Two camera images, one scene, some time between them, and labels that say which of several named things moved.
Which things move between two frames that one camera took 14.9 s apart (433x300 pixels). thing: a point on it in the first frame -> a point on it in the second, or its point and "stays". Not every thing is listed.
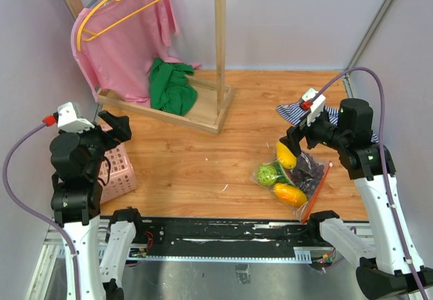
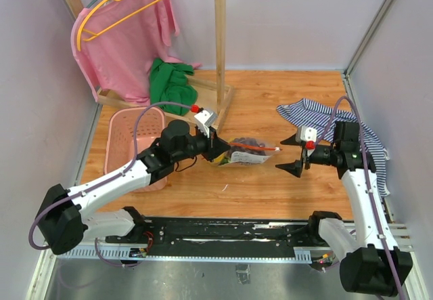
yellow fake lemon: [287, 160] -> [220, 158]
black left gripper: [120, 124] -> [215, 145]
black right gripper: [294, 134] -> [295, 167]
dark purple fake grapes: [308, 173] -> [247, 141]
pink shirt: [116, 41] stays
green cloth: [168, 86] stays
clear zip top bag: [295, 180] -> [247, 151]
